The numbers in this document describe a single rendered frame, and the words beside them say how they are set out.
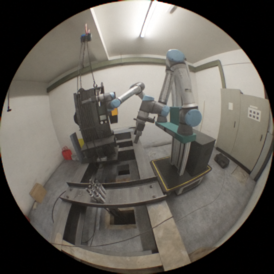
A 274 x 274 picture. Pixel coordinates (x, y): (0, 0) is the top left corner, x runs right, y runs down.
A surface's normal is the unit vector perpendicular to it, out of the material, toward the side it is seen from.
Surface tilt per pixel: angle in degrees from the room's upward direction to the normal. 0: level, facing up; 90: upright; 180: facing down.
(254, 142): 90
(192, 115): 98
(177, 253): 0
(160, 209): 0
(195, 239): 0
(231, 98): 90
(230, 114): 90
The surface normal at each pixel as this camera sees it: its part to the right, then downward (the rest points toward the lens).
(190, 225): -0.11, -0.92
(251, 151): -0.98, 0.15
